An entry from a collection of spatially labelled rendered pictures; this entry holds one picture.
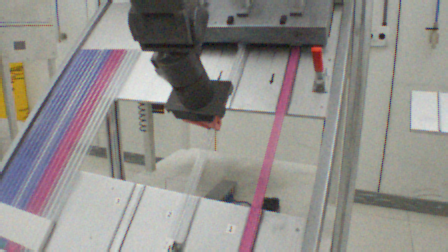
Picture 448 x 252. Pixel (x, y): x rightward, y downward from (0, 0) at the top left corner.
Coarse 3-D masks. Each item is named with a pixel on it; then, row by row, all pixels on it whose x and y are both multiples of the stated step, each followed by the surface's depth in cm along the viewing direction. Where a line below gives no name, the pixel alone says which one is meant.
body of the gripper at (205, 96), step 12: (204, 72) 50; (192, 84) 49; (204, 84) 51; (216, 84) 55; (228, 84) 54; (180, 96) 51; (192, 96) 51; (204, 96) 52; (216, 96) 54; (228, 96) 53; (168, 108) 55; (180, 108) 54; (192, 108) 53; (204, 108) 53; (216, 108) 52
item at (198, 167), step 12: (240, 48) 71; (240, 60) 69; (216, 132) 62; (204, 144) 60; (204, 156) 59; (192, 180) 57; (192, 192) 56; (180, 204) 55; (180, 216) 53; (180, 228) 53
